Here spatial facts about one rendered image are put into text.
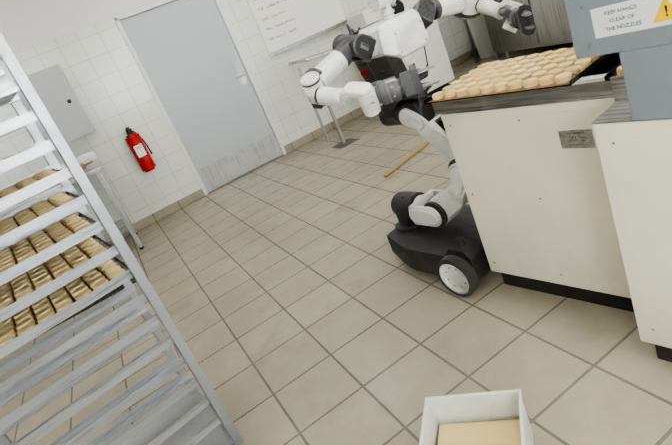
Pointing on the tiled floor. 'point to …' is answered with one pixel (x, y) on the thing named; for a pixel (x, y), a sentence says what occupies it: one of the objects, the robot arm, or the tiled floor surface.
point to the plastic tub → (476, 419)
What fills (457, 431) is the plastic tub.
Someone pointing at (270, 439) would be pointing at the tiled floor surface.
